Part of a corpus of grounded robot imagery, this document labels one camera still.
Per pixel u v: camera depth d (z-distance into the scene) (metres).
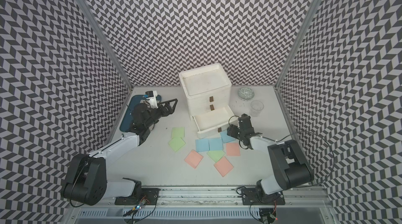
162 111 0.74
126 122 0.96
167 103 0.74
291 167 0.44
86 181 0.41
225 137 0.93
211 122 0.93
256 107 1.01
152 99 0.74
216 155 0.87
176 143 0.93
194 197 0.74
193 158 0.85
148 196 0.72
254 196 0.73
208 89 0.85
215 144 0.89
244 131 0.73
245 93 1.12
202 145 0.89
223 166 0.83
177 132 0.94
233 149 0.88
